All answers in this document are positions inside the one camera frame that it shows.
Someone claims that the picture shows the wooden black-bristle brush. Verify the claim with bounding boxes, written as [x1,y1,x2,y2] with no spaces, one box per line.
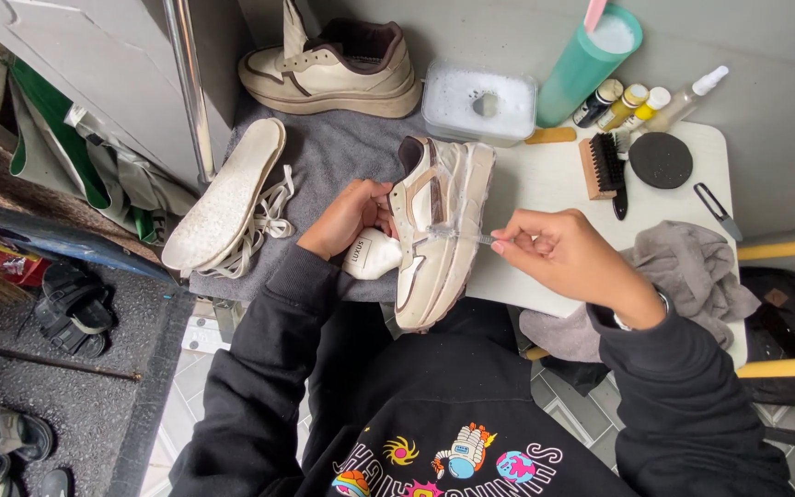
[577,132,628,202]

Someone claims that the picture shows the pink stick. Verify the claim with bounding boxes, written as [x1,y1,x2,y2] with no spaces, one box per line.
[582,0,608,35]

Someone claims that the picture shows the white shoelaces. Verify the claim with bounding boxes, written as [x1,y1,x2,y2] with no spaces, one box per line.
[197,163,297,280]

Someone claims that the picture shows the gray cloth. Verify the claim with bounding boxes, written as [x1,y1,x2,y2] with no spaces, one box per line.
[518,220,762,364]

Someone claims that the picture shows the black sandal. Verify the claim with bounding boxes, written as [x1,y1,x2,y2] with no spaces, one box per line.
[32,297,109,360]
[40,260,116,336]

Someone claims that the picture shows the person's right hand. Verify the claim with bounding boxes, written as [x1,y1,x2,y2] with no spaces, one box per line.
[490,208,668,331]

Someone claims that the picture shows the white metal bracket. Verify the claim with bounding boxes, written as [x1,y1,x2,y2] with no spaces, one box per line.
[181,297,247,356]

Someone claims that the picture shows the person's left hand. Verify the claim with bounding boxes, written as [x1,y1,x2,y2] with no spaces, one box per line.
[297,179,400,262]

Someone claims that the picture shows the black paint bottle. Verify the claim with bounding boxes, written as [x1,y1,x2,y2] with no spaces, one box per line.
[572,78,625,130]

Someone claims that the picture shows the black handled toothbrush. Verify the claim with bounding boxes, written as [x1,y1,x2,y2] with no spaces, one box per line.
[611,130,632,222]

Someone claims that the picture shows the red packet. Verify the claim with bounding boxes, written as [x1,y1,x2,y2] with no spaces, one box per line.
[0,243,52,289]

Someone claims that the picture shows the yellow bottle with white cap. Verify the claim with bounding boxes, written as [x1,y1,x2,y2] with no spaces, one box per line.
[621,86,672,133]

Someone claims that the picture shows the black printed hoodie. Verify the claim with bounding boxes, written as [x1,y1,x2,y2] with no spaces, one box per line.
[168,244,795,497]

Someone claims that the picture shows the shiny metal pole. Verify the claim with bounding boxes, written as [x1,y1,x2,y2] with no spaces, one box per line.
[162,0,218,186]

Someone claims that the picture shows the dark speckled floor mat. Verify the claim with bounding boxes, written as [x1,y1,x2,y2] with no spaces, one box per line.
[0,261,196,497]

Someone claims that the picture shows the olive yellow paint bottle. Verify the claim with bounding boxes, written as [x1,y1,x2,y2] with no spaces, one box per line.
[595,83,650,134]

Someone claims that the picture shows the wristwatch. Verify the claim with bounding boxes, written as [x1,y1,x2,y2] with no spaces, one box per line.
[611,289,672,333]

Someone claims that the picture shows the black backpack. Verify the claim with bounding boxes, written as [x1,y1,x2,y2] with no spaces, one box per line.
[738,265,795,407]

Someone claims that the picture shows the small clear cleaning brush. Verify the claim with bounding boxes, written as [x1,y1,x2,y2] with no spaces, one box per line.
[426,224,503,247]

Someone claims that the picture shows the thin dark rod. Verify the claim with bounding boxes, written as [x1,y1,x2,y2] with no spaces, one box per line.
[0,341,144,382]

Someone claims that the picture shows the clear tub of foamy water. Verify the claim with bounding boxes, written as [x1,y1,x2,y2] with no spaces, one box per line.
[421,58,539,149]

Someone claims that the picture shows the cream brown-trim sneaker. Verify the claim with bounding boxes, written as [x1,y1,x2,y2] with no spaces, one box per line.
[237,0,423,120]
[341,134,497,333]

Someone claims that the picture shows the clear spray bottle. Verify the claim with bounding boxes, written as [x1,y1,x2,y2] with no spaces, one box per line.
[645,65,730,134]

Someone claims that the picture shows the black round sponge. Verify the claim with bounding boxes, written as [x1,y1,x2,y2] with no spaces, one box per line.
[628,131,694,191]

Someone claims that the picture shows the gray towel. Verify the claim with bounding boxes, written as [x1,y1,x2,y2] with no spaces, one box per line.
[188,88,441,305]

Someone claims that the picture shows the teal plastic cup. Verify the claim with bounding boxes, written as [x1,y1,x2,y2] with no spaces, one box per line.
[536,3,645,129]

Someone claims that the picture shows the yellow bar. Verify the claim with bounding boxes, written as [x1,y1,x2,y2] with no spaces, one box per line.
[524,344,795,380]
[736,236,795,262]

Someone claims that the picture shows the black thread snips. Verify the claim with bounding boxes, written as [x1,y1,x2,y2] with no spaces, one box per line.
[692,181,744,243]

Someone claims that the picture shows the green and white bag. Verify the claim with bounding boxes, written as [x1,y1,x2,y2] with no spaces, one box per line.
[7,57,200,247]

